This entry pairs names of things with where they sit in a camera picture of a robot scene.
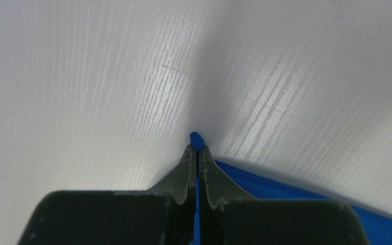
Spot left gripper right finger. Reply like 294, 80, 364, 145
199, 146, 369, 244

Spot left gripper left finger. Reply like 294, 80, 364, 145
19, 145, 196, 244

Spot blue graphic t-shirt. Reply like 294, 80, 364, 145
189, 132, 392, 245

